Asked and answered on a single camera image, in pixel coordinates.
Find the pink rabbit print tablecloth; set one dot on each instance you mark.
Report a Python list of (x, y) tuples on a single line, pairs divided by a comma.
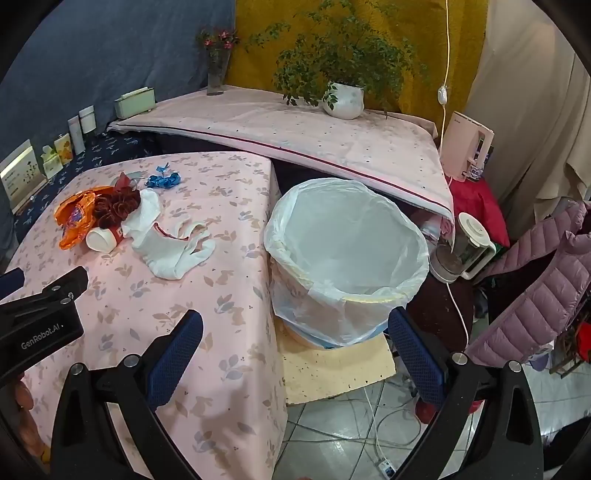
[(207, 277)]

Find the person's left hand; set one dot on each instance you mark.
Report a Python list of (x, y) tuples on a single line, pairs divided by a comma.
[(27, 422)]

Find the yellow backdrop cloth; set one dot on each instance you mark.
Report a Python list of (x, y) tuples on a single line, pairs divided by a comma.
[(415, 27)]

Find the white power strip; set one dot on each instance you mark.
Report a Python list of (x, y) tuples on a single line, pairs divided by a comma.
[(385, 466)]

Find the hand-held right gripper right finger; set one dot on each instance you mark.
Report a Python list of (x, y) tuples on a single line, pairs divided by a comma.
[(415, 360)]

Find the yellow floral can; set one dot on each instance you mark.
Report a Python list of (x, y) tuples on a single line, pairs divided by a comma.
[(63, 150)]

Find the orange snack wrapper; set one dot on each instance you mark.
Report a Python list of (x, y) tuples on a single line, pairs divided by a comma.
[(74, 217)]

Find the trash bin with white liner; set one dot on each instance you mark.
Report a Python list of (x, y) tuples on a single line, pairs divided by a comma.
[(346, 240)]

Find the white cylinder container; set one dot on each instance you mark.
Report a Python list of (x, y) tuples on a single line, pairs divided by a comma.
[(87, 121)]

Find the green tissue pack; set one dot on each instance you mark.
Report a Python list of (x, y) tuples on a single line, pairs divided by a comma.
[(51, 164)]

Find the pink dotted cloth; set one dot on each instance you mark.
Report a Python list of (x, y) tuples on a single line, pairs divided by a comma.
[(277, 124)]

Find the glass vase with pink flowers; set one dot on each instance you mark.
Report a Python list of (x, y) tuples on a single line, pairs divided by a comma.
[(216, 78)]

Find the pink countertop appliance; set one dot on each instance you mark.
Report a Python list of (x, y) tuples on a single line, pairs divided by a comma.
[(461, 143)]

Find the blue ribbon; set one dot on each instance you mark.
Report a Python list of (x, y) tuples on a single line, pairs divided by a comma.
[(161, 181)]

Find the dark maroon cloth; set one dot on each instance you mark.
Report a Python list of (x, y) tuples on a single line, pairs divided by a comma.
[(438, 314)]

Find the beige curtain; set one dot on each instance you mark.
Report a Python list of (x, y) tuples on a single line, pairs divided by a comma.
[(531, 115)]

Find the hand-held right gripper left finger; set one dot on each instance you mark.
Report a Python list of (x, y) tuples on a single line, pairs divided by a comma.
[(178, 355)]

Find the red cloth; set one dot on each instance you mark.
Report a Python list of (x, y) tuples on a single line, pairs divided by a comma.
[(480, 207)]

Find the green plant in white pot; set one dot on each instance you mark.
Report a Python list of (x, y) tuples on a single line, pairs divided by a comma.
[(344, 99)]

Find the white glass blender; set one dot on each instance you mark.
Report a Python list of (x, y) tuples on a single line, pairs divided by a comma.
[(471, 230)]

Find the red and white paper cup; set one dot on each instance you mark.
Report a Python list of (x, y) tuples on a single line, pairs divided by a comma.
[(99, 240)]

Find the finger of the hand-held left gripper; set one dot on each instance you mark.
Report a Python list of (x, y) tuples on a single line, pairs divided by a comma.
[(60, 284), (11, 282)]

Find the white cloth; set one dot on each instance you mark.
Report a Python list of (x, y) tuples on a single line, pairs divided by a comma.
[(171, 258)]

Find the yellow foam mat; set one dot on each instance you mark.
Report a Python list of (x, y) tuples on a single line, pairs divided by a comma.
[(323, 369)]

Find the white cardboard box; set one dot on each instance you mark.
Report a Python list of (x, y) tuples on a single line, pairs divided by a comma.
[(21, 177)]

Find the dark red fabric flower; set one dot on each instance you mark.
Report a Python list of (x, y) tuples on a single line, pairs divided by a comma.
[(115, 207)]

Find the pale green tissue box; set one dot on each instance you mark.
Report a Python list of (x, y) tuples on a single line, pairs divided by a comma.
[(136, 104)]

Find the navy leaf print cloth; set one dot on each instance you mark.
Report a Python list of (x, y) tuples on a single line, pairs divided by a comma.
[(92, 157)]

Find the tall white bottle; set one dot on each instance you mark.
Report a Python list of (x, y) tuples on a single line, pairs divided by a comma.
[(76, 136)]

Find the purple down jacket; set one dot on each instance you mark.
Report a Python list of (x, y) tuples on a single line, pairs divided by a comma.
[(545, 286)]

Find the blue backdrop cloth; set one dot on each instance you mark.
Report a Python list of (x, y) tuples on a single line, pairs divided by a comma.
[(115, 46)]

